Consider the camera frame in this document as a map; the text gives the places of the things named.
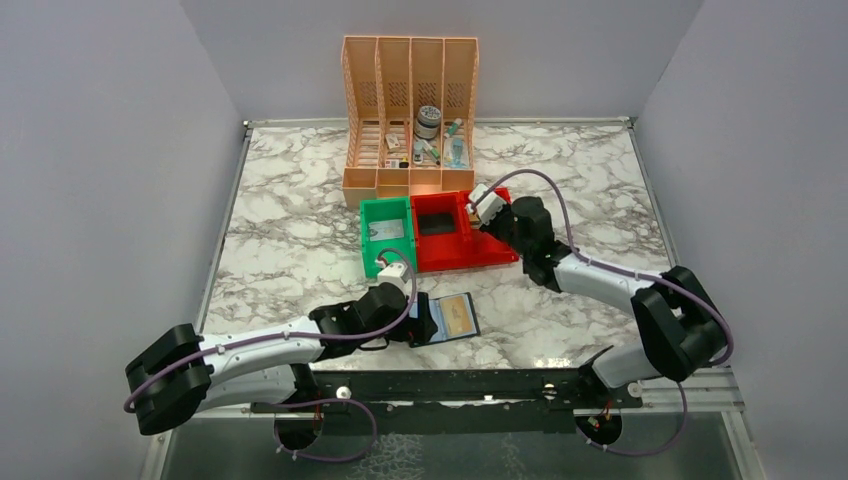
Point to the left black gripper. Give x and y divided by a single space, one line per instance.
421 318

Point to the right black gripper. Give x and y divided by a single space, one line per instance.
494 225

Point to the black card holder wallet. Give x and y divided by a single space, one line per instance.
439 320

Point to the red plastic bin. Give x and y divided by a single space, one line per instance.
480 249
438 252

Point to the green plastic bin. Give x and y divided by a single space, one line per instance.
386 209

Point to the black VIP credit card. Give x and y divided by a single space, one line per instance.
436 224

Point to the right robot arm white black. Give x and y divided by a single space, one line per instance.
678 334

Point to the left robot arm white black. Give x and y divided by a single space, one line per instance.
183 372

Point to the silver card in green bin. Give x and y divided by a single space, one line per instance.
386 230

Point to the blue packaged item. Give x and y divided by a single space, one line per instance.
455 153

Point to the green marker pen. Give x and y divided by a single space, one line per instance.
431 151

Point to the green capped tube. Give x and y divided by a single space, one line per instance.
453 128

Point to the small white bottle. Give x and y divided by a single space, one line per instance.
418 153

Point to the round grey tin jar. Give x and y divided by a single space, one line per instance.
427 123

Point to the small white box in organizer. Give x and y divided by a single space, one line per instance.
392 141

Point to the peach desk file organizer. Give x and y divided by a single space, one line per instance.
386 80

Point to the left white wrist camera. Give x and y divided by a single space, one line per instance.
399 275

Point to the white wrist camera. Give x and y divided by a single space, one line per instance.
485 203
399 275

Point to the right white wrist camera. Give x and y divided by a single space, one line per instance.
485 203

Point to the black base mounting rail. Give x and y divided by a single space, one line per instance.
561 386

